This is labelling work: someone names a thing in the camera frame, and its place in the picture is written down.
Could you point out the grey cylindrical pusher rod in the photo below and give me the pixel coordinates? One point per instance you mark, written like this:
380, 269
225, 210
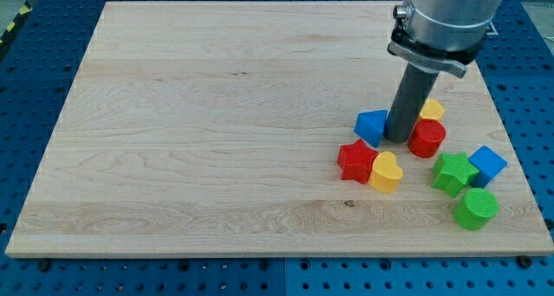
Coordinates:
411, 95

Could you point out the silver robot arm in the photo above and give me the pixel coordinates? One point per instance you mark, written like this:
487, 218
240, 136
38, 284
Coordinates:
433, 37

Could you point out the blue triangle block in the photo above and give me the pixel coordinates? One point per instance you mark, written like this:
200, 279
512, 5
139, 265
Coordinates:
370, 126

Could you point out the green star block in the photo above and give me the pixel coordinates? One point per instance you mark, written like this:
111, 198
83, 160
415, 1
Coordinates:
453, 172

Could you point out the red star block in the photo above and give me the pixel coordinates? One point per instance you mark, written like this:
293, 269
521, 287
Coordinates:
355, 161

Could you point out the yellow hexagon block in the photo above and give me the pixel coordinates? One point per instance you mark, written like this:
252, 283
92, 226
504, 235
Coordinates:
432, 109

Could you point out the red cylinder block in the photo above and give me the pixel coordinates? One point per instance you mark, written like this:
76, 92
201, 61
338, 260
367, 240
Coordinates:
426, 138

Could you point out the yellow heart block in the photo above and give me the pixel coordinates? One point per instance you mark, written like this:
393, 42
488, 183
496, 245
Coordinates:
386, 174

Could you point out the blue cube block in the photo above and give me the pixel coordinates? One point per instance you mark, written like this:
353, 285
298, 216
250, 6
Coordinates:
489, 163

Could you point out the green cylinder block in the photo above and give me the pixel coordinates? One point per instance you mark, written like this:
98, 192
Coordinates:
476, 209

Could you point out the wooden board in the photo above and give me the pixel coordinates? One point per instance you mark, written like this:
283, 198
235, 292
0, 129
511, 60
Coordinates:
212, 129

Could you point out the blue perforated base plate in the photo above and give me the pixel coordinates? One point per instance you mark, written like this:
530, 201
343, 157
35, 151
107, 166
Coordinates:
37, 72

